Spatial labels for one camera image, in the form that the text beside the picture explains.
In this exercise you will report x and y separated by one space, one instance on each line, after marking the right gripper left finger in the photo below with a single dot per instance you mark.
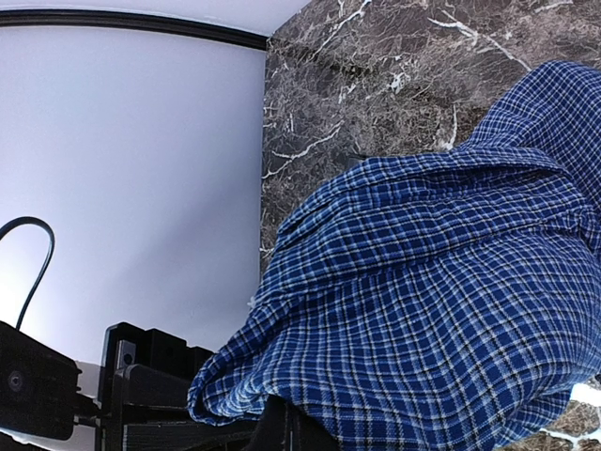
274 430

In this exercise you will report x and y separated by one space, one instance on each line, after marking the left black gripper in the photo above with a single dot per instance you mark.
145 377

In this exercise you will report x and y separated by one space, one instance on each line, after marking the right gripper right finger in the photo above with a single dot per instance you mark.
311 436

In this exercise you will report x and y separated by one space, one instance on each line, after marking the blue checkered shirt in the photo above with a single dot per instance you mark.
443 301

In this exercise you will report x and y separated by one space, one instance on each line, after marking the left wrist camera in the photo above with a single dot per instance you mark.
39 387

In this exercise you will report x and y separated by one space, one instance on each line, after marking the left black frame post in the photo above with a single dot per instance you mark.
133 21

